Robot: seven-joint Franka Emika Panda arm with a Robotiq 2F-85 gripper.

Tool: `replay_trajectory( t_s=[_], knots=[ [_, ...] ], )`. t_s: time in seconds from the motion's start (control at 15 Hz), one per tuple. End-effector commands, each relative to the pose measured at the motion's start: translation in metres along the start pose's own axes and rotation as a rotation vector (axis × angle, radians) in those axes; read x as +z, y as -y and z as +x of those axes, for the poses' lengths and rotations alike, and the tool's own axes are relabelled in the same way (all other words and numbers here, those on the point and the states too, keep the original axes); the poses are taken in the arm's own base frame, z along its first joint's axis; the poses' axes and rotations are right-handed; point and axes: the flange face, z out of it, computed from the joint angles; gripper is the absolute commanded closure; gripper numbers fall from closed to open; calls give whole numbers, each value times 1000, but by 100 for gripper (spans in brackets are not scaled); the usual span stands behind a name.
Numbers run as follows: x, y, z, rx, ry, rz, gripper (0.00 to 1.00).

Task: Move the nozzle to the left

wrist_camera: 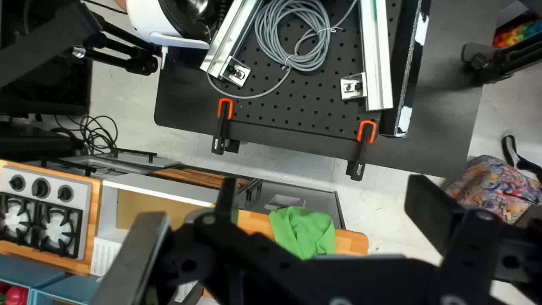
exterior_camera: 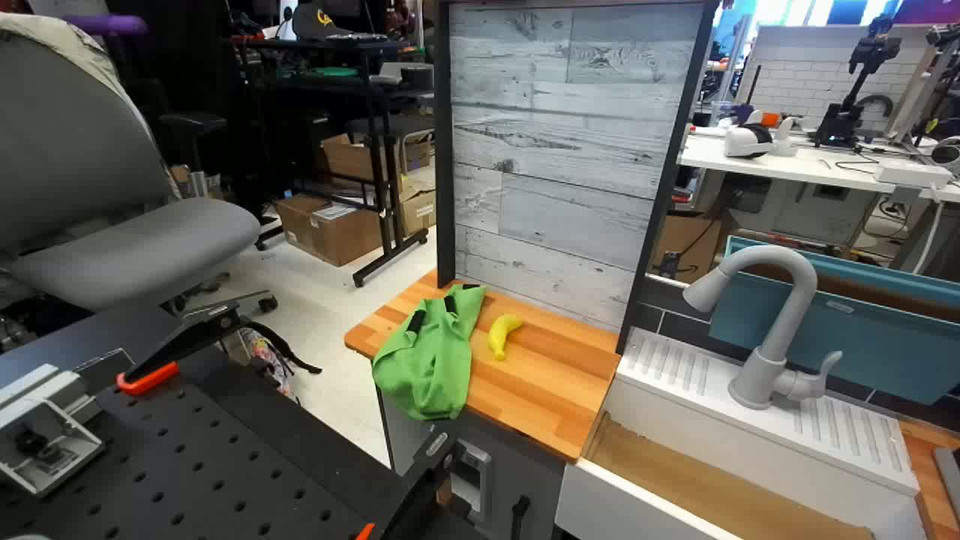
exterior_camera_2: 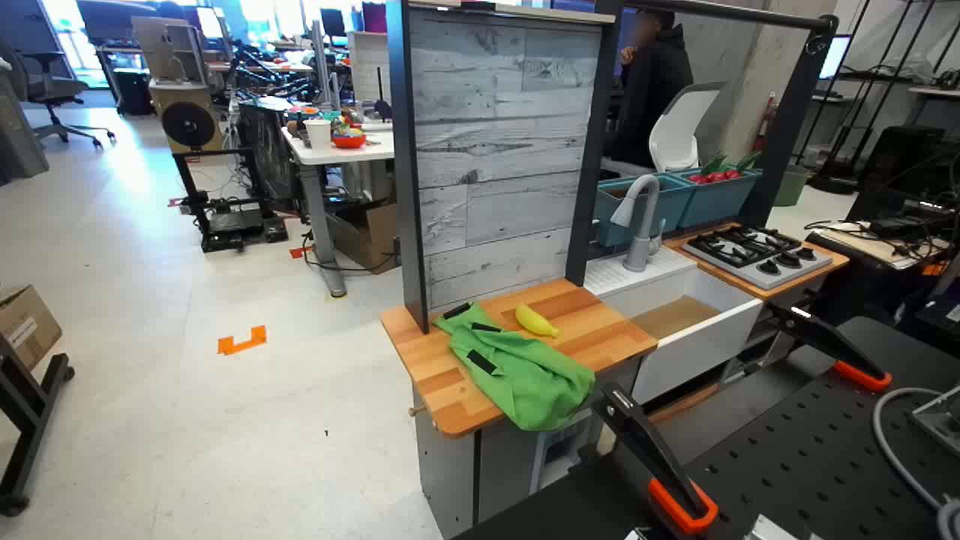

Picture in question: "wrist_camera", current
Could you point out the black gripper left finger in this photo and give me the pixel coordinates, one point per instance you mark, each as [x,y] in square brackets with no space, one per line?
[127,279]

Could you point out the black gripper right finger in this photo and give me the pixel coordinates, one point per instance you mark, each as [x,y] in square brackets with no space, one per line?
[438,218]

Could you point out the colourful patterned bag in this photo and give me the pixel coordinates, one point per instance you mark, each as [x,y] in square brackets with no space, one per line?
[496,187]

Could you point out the toy gas stove top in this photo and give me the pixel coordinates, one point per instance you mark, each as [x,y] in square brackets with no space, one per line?
[47,216]

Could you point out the wooden butcher block counter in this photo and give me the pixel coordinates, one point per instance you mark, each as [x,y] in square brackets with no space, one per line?
[256,223]

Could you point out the orange black clamp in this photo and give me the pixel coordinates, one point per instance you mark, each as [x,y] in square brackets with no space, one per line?
[222,142]
[366,135]

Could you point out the green cloth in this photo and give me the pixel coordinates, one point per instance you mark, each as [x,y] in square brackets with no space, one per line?
[303,233]

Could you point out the black perforated breadboard table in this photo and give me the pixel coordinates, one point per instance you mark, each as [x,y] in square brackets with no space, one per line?
[305,113]

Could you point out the aluminium extrusion rail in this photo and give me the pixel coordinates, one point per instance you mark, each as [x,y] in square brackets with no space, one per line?
[372,82]
[220,60]

